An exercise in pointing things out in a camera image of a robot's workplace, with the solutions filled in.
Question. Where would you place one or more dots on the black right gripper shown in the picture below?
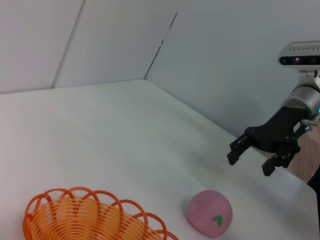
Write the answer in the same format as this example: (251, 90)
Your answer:
(280, 130)

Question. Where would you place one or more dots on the pink peach with green leaf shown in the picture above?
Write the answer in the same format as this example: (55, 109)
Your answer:
(208, 212)

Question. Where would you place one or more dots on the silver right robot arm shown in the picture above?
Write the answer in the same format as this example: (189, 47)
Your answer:
(303, 96)

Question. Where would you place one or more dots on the dark robot torso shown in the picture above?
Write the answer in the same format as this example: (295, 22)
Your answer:
(315, 181)

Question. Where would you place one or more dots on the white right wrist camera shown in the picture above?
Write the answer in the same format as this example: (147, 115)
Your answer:
(300, 56)

